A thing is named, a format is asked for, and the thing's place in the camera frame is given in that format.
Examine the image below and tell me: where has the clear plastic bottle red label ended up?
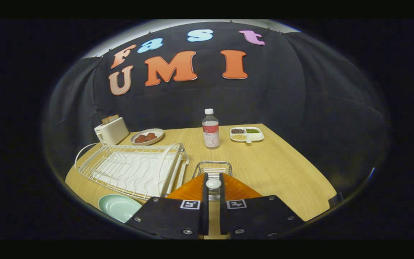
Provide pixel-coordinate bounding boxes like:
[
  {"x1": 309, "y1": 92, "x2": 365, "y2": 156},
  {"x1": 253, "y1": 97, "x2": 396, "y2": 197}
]
[{"x1": 202, "y1": 108, "x2": 220, "y2": 149}]

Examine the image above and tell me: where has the beige plate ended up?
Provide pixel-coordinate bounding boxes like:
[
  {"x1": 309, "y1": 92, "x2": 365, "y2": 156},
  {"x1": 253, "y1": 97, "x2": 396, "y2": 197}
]
[{"x1": 130, "y1": 128, "x2": 164, "y2": 145}]

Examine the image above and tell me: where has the small metal wire basket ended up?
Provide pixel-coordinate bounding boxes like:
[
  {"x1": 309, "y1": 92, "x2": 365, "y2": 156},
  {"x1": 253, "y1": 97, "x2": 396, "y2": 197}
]
[{"x1": 192, "y1": 161, "x2": 233, "y2": 201}]

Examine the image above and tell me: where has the white divided tray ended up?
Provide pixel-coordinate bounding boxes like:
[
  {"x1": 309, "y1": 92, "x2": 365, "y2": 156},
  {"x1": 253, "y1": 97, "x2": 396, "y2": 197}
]
[{"x1": 230, "y1": 127, "x2": 264, "y2": 144}]

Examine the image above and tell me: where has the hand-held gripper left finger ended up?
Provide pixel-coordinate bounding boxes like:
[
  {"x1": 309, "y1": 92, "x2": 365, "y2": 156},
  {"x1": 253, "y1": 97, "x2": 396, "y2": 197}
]
[{"x1": 125, "y1": 173, "x2": 210, "y2": 240}]

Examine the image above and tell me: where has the white wire dish rack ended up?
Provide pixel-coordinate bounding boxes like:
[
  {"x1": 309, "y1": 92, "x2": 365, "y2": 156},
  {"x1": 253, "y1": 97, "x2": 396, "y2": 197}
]
[{"x1": 75, "y1": 142, "x2": 190, "y2": 200}]

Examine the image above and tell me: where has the mint green plate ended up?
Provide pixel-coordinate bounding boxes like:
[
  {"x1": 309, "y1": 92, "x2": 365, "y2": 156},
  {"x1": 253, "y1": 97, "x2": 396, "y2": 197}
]
[{"x1": 98, "y1": 194, "x2": 143, "y2": 223}]

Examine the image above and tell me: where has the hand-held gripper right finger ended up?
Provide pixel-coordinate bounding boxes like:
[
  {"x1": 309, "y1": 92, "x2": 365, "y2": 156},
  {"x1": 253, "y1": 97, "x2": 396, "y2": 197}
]
[{"x1": 219, "y1": 173, "x2": 305, "y2": 240}]

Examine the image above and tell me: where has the white toaster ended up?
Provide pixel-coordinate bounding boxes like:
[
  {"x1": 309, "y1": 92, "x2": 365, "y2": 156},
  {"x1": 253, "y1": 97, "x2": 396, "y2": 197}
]
[{"x1": 94, "y1": 117, "x2": 130, "y2": 145}]

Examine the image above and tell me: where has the black table clamp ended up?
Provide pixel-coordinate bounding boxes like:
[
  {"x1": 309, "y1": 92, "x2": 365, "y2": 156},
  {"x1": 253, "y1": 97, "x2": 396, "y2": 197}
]
[{"x1": 329, "y1": 192, "x2": 345, "y2": 208}]

